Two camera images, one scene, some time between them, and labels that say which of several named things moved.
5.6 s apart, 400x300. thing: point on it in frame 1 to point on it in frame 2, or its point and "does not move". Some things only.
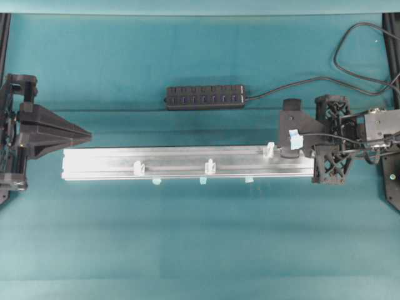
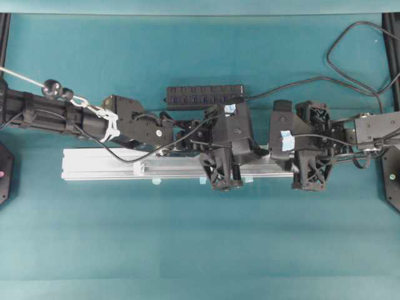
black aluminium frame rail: x=391 y=45 does not move
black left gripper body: x=19 y=91 to x=198 y=135
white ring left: x=139 y=169 does not move
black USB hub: x=205 y=97 does not move
